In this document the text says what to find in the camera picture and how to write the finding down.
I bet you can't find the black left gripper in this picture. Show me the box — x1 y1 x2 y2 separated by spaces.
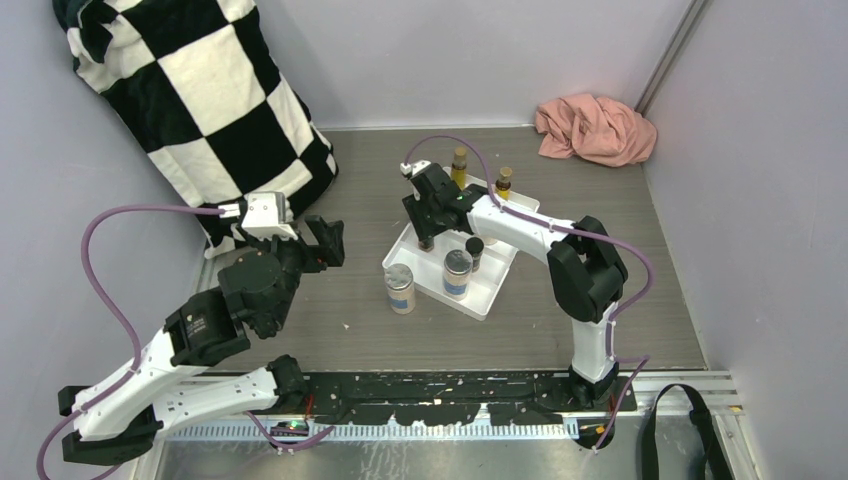
244 214 347 331

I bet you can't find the gold-cap yellow sauce bottle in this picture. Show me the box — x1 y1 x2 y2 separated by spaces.
450 147 467 190

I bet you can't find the small black-cap spice bottle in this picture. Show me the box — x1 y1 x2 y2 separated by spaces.
465 236 485 272

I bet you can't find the yellow-label sauce bottle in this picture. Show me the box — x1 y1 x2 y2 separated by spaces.
495 167 513 200

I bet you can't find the blue-label silver-top shaker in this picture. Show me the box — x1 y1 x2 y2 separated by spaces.
384 263 415 315

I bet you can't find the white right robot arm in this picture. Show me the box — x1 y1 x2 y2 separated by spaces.
400 160 628 411

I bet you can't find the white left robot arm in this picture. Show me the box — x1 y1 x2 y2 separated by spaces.
59 215 345 467

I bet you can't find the white divided plastic tray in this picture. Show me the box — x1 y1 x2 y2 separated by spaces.
382 177 518 321

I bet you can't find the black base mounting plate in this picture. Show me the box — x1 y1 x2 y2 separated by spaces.
265 370 636 426

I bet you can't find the pink cloth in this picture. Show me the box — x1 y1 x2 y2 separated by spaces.
534 94 658 168

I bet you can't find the black white checkered blanket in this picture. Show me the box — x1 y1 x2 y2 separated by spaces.
52 0 339 258

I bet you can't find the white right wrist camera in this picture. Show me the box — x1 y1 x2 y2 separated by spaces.
400 160 431 180

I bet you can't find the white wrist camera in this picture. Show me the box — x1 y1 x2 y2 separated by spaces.
217 191 299 241
400 160 431 180

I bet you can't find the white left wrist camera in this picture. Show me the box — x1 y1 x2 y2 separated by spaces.
217 191 299 241

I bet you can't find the aluminium frame rail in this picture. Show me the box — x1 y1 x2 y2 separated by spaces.
140 258 757 480

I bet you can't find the black strap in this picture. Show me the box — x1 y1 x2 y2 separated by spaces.
639 384 735 480

